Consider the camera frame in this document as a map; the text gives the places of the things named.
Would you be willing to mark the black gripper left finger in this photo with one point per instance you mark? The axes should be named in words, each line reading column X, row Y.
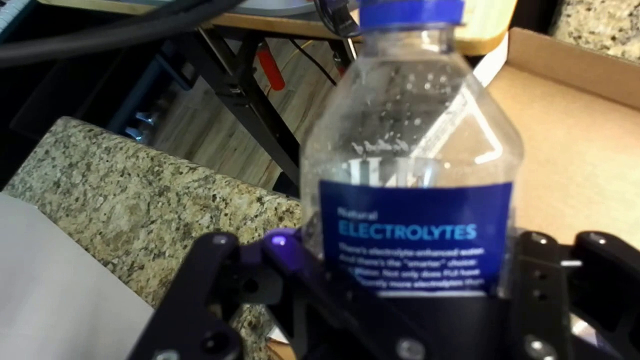
column 212, row 301

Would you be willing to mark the brown box with white label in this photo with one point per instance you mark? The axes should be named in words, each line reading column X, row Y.
column 580, row 152

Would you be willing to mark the black metal stand frame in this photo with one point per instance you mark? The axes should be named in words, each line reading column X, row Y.
column 260, row 121

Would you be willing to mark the clear bottle blue cap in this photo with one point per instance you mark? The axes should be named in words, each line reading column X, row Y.
column 412, row 227

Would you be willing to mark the light wooden board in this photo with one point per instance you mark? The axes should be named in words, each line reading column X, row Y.
column 281, row 27

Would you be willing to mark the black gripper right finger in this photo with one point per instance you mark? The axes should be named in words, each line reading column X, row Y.
column 542, row 301

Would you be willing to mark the white cardboard box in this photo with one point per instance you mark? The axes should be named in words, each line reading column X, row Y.
column 52, row 301

